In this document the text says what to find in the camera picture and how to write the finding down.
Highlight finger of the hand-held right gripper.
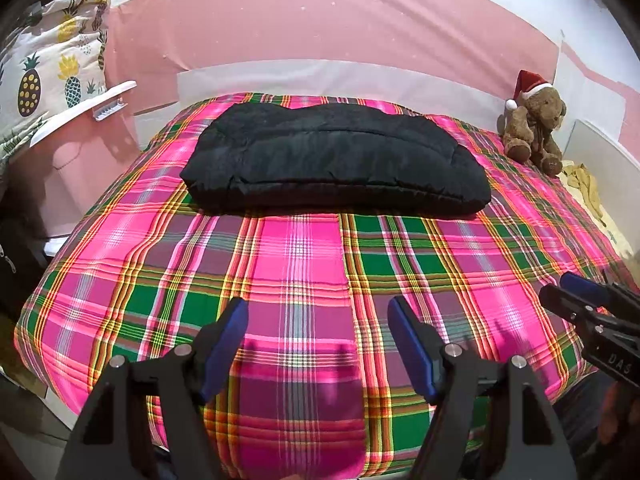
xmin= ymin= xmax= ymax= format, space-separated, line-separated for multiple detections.
xmin=560 ymin=272 xmax=616 ymax=306
xmin=539 ymin=285 xmax=598 ymax=328

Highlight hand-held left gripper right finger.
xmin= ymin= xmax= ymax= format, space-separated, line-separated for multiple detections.
xmin=387 ymin=295 xmax=581 ymax=480

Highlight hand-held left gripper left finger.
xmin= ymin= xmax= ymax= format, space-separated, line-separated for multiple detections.
xmin=55 ymin=297 xmax=250 ymax=480

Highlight black puffer jacket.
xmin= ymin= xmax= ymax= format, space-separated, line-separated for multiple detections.
xmin=179 ymin=101 xmax=493 ymax=219

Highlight person's dark pants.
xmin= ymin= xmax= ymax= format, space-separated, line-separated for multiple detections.
xmin=552 ymin=372 xmax=626 ymax=466

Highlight pink green plaid blanket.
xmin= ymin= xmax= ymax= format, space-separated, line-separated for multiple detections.
xmin=14 ymin=91 xmax=640 ymax=480

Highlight yellow cloth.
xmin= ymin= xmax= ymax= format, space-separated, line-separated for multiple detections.
xmin=560 ymin=160 xmax=606 ymax=221

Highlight white panel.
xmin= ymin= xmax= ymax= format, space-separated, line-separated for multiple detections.
xmin=562 ymin=119 xmax=640 ymax=256

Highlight brown teddy bear, santa hat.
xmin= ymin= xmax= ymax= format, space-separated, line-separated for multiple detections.
xmin=496 ymin=70 xmax=568 ymax=178

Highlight black bag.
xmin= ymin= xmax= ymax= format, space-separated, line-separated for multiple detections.
xmin=0 ymin=205 xmax=51 ymax=321

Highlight white clip rack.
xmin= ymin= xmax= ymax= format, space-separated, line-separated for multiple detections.
xmin=92 ymin=97 xmax=128 ymax=122

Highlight pineapple print curtain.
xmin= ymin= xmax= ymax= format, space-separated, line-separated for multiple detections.
xmin=0 ymin=0 xmax=111 ymax=161

